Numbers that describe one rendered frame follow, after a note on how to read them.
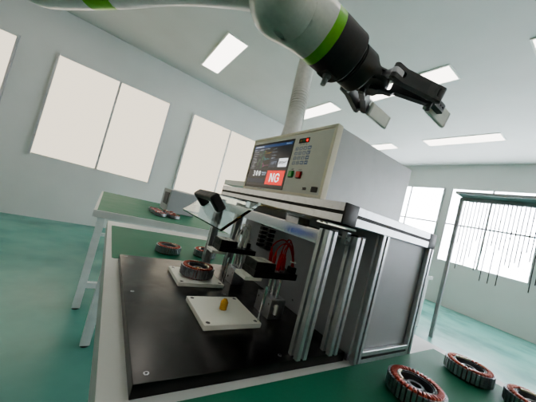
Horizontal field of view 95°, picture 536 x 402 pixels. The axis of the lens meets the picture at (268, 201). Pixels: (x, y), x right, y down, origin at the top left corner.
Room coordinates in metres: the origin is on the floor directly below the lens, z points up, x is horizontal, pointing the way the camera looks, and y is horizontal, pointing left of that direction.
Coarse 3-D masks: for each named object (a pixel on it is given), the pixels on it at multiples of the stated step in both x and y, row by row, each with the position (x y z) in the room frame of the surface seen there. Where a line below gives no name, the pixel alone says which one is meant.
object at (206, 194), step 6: (198, 192) 0.51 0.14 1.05; (204, 192) 0.49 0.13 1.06; (210, 192) 0.47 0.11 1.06; (198, 198) 0.52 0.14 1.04; (204, 198) 0.47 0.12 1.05; (210, 198) 0.44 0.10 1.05; (216, 198) 0.44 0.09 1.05; (204, 204) 0.53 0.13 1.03; (216, 204) 0.45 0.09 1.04; (222, 204) 0.45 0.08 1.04; (216, 210) 0.45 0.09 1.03; (222, 210) 0.45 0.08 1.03
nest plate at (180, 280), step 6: (174, 270) 0.83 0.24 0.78; (174, 276) 0.79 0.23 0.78; (180, 276) 0.80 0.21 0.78; (180, 282) 0.75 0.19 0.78; (186, 282) 0.76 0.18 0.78; (192, 282) 0.77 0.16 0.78; (198, 282) 0.78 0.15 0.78; (204, 282) 0.80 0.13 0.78; (210, 282) 0.81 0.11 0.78; (216, 282) 0.83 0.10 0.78
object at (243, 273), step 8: (248, 256) 0.68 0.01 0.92; (248, 264) 0.67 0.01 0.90; (256, 264) 0.64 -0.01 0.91; (264, 264) 0.65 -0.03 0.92; (272, 264) 0.67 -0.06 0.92; (240, 272) 0.65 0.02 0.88; (248, 272) 0.66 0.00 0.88; (256, 272) 0.64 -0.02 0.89; (264, 272) 0.65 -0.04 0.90; (272, 272) 0.67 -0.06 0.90; (280, 272) 0.70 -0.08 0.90; (288, 272) 0.72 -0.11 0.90; (248, 280) 0.64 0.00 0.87; (256, 280) 0.65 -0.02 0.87; (272, 280) 0.74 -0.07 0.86; (280, 280) 0.70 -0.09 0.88; (272, 288) 0.72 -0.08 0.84; (280, 288) 0.70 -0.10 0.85
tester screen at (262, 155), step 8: (272, 144) 0.87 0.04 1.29; (280, 144) 0.83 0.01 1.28; (288, 144) 0.79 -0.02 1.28; (256, 152) 0.96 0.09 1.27; (264, 152) 0.91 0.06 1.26; (272, 152) 0.86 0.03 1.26; (280, 152) 0.82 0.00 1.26; (288, 152) 0.78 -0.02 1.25; (256, 160) 0.94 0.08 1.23; (264, 160) 0.89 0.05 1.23; (256, 168) 0.93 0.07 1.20; (264, 168) 0.88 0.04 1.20; (272, 168) 0.84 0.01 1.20; (280, 168) 0.80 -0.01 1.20; (248, 176) 0.97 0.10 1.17; (256, 176) 0.92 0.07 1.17; (264, 176) 0.87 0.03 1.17; (256, 184) 0.90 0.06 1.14; (264, 184) 0.86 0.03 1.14
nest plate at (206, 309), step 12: (192, 300) 0.65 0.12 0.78; (204, 300) 0.67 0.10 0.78; (216, 300) 0.69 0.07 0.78; (228, 300) 0.71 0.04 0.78; (192, 312) 0.61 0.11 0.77; (204, 312) 0.60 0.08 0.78; (216, 312) 0.62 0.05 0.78; (228, 312) 0.63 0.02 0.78; (240, 312) 0.65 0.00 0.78; (204, 324) 0.55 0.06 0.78; (216, 324) 0.56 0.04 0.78; (228, 324) 0.57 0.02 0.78; (240, 324) 0.59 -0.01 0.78; (252, 324) 0.61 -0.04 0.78
